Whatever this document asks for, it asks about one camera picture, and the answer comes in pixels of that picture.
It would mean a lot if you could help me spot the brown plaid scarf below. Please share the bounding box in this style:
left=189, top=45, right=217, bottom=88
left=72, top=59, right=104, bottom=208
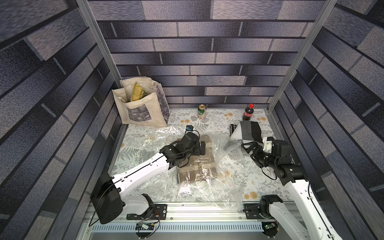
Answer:
left=178, top=135, right=219, bottom=184

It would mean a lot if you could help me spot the grey white scarf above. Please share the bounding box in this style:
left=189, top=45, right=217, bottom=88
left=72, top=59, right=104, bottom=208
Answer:
left=230, top=121, right=263, bottom=144

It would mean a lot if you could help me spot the clear plastic vacuum bag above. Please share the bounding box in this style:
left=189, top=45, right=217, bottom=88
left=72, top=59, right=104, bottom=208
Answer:
left=114, top=126, right=244, bottom=214

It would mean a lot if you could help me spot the black white houndstooth scarf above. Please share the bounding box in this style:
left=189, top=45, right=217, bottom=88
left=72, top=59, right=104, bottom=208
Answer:
left=230, top=124, right=237, bottom=136

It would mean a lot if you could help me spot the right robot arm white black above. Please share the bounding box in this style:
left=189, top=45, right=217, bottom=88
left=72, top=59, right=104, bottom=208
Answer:
left=242, top=137, right=341, bottom=240

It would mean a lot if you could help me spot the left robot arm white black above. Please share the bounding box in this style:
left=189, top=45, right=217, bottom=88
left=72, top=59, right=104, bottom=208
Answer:
left=91, top=131, right=206, bottom=225

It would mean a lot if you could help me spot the cream canvas tote bag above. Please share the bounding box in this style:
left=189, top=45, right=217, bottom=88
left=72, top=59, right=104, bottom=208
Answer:
left=112, top=77, right=170, bottom=128

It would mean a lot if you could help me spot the cola bottle red cap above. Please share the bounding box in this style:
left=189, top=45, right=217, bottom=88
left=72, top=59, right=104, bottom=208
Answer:
left=243, top=104, right=254, bottom=121

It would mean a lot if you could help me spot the green beverage can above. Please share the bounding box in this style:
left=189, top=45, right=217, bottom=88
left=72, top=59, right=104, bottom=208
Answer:
left=198, top=104, right=207, bottom=119

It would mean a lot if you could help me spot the yellow snack packet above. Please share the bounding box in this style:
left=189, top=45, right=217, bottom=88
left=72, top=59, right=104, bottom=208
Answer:
left=131, top=83, right=149, bottom=102

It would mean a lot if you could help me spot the right circuit board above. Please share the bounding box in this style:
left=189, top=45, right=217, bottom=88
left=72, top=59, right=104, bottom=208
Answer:
left=262, top=222, right=279, bottom=239

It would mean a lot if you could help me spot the circuit board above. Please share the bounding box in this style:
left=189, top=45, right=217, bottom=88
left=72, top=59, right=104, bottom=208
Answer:
left=135, top=222, right=155, bottom=232
left=262, top=222, right=279, bottom=239

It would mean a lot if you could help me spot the left circuit board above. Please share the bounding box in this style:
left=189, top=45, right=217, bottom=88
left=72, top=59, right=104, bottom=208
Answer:
left=135, top=222, right=155, bottom=232

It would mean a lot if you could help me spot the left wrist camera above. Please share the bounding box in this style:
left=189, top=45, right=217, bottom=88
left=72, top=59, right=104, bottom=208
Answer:
left=186, top=125, right=194, bottom=132

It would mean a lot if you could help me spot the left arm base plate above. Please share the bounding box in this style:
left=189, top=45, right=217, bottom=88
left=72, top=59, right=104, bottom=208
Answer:
left=126, top=204, right=168, bottom=221

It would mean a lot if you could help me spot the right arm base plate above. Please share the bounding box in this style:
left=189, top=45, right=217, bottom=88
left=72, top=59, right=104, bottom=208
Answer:
left=243, top=202, right=286, bottom=222

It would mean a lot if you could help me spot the aluminium front rail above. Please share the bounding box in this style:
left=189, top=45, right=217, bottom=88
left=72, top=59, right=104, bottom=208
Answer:
left=85, top=201, right=329, bottom=223

